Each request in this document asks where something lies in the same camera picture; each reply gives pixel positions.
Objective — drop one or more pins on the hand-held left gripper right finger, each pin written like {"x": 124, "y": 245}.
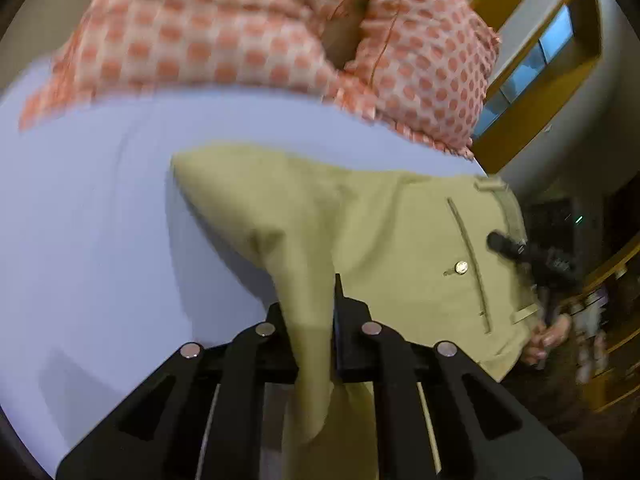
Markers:
{"x": 350, "y": 340}

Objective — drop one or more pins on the yellow framed window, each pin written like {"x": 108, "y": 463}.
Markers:
{"x": 537, "y": 70}

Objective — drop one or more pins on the wooden shelf unit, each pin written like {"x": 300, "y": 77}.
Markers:
{"x": 602, "y": 320}

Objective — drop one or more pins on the light blue bed sheet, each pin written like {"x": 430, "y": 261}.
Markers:
{"x": 100, "y": 240}

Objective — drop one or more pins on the person's right hand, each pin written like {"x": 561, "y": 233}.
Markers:
{"x": 547, "y": 337}

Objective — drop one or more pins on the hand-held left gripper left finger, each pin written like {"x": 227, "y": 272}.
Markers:
{"x": 276, "y": 342}

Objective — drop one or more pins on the khaki pants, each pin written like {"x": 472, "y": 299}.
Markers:
{"x": 380, "y": 240}

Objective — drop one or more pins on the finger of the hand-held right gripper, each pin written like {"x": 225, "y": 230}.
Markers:
{"x": 505, "y": 246}

